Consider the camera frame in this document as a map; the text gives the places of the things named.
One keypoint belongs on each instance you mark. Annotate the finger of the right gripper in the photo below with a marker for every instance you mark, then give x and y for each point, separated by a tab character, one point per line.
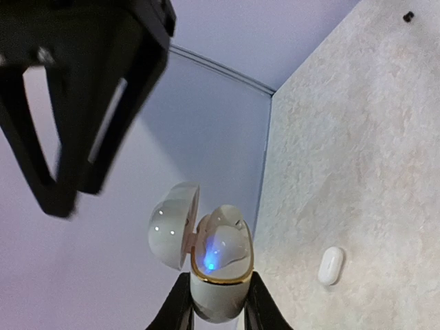
56	197

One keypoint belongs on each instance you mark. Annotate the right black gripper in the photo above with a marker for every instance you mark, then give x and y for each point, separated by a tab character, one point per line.
111	55

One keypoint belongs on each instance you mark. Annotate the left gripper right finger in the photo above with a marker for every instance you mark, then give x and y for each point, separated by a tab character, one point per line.
260	311

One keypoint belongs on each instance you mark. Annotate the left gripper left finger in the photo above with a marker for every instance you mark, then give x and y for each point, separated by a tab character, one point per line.
176	312

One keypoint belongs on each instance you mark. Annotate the white square charging case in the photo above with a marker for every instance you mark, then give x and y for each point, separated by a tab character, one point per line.
219	247

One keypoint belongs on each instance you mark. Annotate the white oval charging case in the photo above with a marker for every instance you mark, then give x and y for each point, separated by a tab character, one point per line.
330	266

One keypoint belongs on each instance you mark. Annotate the black earbud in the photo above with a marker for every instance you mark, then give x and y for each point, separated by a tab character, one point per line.
408	17

